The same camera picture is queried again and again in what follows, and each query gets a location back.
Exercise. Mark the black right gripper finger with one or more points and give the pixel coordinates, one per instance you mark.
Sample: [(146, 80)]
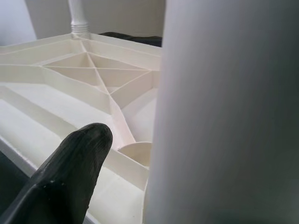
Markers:
[(67, 177)]

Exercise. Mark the white plastic children table top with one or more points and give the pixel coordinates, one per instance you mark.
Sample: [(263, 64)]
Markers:
[(46, 109)]

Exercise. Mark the white plastic table leg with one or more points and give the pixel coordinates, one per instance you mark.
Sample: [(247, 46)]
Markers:
[(222, 116), (78, 18)]

